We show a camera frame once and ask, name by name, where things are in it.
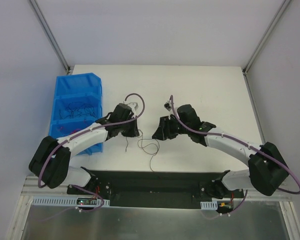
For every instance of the right white cable duct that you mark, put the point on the right white cable duct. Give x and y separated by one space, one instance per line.
209 205

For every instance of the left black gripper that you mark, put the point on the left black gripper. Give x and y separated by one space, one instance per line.
131 128

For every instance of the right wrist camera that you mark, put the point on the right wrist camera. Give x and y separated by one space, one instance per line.
168 105

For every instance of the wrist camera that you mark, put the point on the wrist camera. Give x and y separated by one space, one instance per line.
133 105
168 105

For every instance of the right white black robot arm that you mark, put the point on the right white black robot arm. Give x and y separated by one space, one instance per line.
264 173

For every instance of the left aluminium corner post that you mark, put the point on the left aluminium corner post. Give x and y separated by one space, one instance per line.
49 35

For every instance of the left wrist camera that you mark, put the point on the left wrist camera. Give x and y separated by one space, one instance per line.
133 105

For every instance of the aluminium corner post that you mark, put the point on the aluminium corner post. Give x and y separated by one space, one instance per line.
49 35
285 4

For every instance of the left white cable duct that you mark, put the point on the left white cable duct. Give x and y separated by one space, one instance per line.
69 202

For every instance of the right aluminium corner post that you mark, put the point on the right aluminium corner post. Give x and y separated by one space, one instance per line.
285 4

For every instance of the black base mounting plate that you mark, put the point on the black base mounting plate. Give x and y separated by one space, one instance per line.
141 189

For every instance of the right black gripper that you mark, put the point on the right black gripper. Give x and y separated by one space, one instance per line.
166 128

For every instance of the white cable duct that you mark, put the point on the white cable duct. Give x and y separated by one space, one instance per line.
69 202
209 205

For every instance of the aluminium front rail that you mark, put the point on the aluminium front rail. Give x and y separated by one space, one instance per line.
30 188

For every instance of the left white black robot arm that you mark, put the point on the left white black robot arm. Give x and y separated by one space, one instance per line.
51 162

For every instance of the blue plastic compartment bin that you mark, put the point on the blue plastic compartment bin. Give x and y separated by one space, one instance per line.
77 104

